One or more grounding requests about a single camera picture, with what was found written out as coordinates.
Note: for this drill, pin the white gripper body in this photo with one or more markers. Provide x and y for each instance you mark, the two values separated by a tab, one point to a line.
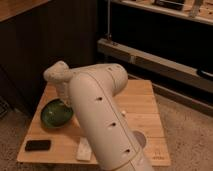
62	92

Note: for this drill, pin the green ceramic bowl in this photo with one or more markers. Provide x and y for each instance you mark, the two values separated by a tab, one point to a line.
55	114

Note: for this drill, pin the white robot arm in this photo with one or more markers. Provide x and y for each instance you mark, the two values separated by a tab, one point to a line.
90	91

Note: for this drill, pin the wooden table board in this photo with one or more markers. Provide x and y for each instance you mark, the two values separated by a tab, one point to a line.
139	106

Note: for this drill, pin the black smartphone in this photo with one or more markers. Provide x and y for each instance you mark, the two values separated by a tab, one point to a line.
37	145

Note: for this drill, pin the vertical metal pole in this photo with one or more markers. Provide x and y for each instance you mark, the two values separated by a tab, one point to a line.
108	20

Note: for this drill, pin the metal shelf rail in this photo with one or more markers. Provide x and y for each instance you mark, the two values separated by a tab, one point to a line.
164	67

